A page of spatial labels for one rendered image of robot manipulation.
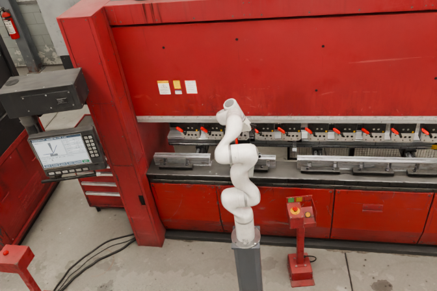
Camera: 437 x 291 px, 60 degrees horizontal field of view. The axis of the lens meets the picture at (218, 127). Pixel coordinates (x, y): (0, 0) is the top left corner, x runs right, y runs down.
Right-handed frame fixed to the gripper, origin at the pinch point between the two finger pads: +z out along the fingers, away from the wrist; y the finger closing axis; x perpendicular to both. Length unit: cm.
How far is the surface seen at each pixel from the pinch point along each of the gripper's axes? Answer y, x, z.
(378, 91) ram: 81, 42, 24
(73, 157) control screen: -120, -26, -27
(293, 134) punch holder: 17, 27, 42
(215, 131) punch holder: -41, 24, 24
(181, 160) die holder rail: -81, 13, 45
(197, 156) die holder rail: -66, 16, 46
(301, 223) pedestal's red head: 17, -29, 80
